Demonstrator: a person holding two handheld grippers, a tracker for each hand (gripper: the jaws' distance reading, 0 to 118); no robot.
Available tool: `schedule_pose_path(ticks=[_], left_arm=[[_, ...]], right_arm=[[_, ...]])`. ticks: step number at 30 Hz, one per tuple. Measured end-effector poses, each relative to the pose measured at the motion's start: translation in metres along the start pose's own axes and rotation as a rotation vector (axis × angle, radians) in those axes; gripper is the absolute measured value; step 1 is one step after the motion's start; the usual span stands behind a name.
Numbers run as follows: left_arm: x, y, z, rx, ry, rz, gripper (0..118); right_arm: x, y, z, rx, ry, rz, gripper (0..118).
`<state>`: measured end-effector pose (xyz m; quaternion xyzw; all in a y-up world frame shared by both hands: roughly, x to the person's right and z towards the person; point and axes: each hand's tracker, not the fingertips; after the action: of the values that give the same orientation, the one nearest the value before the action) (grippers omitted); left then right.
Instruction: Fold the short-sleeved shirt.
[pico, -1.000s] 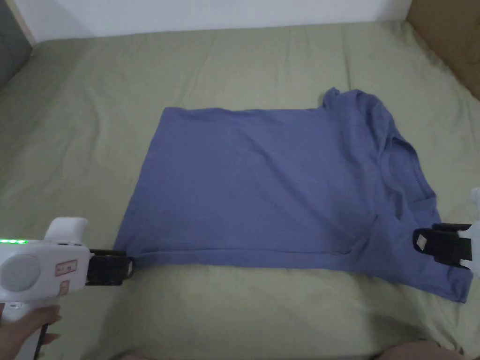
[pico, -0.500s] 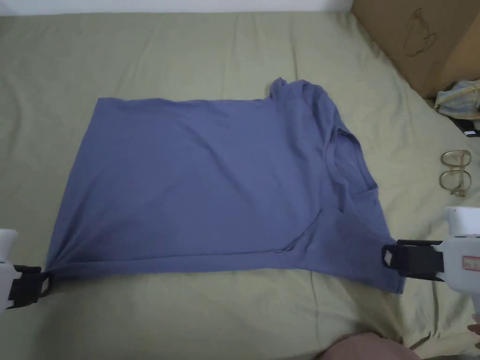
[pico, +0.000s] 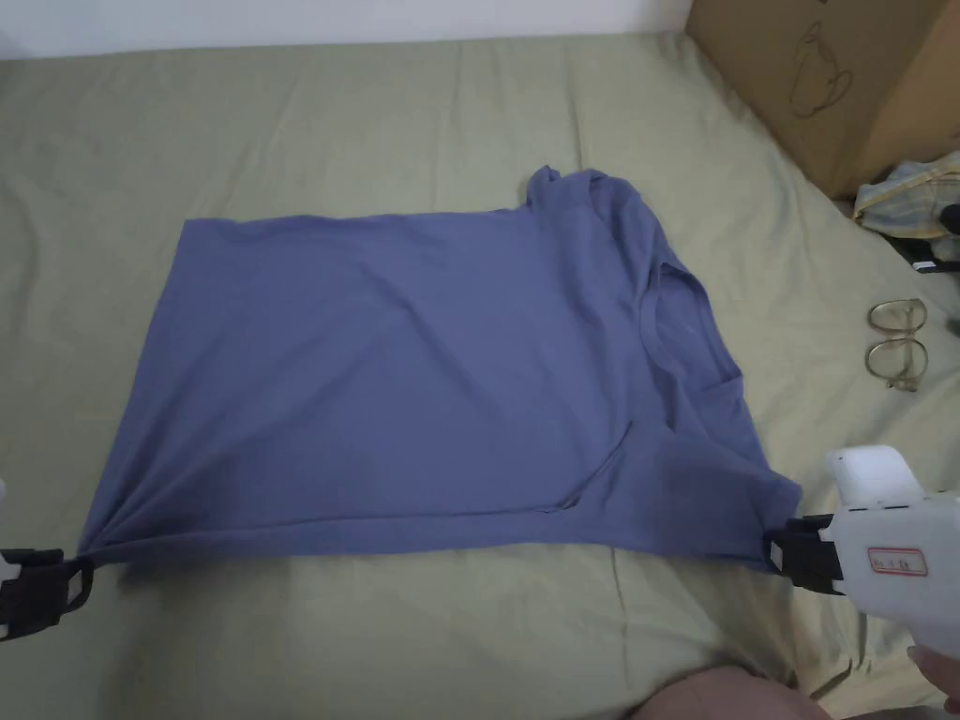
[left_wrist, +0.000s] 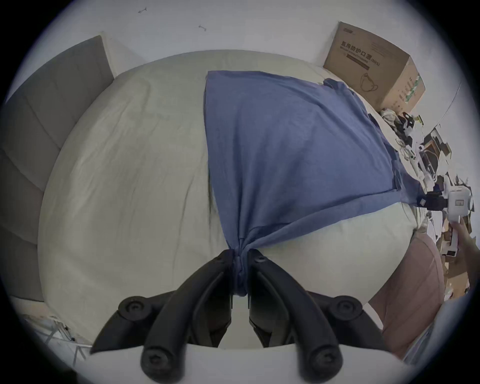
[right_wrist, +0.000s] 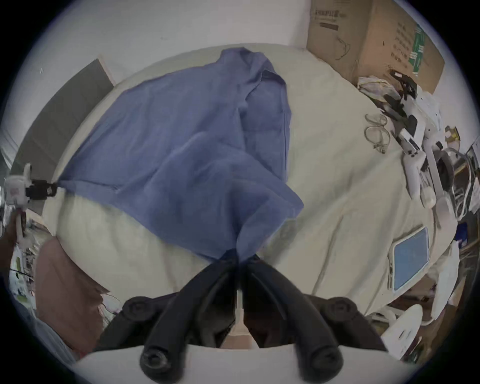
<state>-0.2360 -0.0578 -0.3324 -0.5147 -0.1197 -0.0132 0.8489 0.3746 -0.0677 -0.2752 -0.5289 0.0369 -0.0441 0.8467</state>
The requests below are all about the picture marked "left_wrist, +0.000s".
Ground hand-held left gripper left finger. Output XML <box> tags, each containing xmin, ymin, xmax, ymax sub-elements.
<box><xmin>90</xmin><ymin>249</ymin><xmax>235</xmax><ymax>382</ymax></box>

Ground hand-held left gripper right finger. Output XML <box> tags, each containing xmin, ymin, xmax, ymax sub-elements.
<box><xmin>245</xmin><ymin>249</ymin><xmax>391</xmax><ymax>382</ymax></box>

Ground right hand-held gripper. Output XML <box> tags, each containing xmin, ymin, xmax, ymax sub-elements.
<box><xmin>415</xmin><ymin>184</ymin><xmax>475</xmax><ymax>259</ymax></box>

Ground blue shirt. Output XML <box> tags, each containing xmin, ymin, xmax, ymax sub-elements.
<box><xmin>204</xmin><ymin>70</ymin><xmax>429</xmax><ymax>298</ymax></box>

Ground person's right forearm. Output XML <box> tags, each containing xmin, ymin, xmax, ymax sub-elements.
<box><xmin>462</xmin><ymin>238</ymin><xmax>480</xmax><ymax>290</ymax></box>

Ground person's right hand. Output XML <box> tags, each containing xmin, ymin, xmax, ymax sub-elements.
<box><xmin>450</xmin><ymin>218</ymin><xmax>475</xmax><ymax>249</ymax></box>

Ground person's legs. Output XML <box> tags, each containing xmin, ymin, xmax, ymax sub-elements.
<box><xmin>369</xmin><ymin>232</ymin><xmax>448</xmax><ymax>363</ymax></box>

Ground person's body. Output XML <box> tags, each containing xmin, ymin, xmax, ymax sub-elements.
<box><xmin>404</xmin><ymin>295</ymin><xmax>474</xmax><ymax>367</ymax></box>

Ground brown cardboard carton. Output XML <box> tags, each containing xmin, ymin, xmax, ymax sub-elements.
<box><xmin>323</xmin><ymin>21</ymin><xmax>427</xmax><ymax>114</ymax></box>

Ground grey padded headboard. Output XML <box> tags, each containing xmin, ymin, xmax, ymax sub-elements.
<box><xmin>0</xmin><ymin>35</ymin><xmax>115</xmax><ymax>303</ymax></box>

